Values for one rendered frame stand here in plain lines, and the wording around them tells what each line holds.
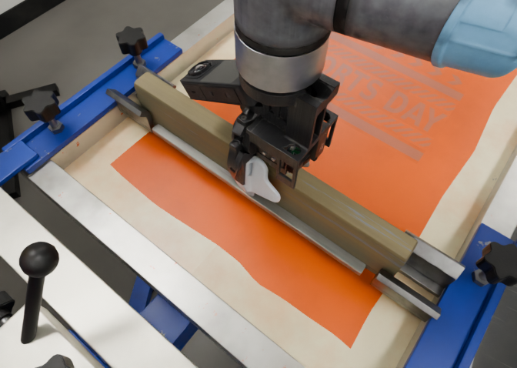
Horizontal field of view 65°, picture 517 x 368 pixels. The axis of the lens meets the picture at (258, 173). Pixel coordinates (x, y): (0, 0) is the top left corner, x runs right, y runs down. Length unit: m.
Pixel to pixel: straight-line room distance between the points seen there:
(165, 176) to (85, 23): 2.01
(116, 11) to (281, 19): 2.32
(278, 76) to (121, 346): 0.29
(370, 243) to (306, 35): 0.25
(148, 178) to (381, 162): 0.34
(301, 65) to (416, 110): 0.41
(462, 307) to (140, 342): 0.34
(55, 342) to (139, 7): 2.29
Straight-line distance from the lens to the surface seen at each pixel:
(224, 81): 0.40
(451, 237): 0.60
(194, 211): 0.56
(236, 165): 0.43
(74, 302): 0.46
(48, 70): 2.35
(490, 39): 0.26
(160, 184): 0.60
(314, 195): 0.45
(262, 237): 0.54
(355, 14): 0.26
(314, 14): 0.27
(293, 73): 0.32
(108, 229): 0.54
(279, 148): 0.38
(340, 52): 0.77
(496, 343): 1.44
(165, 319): 0.56
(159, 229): 0.56
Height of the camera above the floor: 1.45
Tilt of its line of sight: 58 degrees down
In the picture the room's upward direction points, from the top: straight up
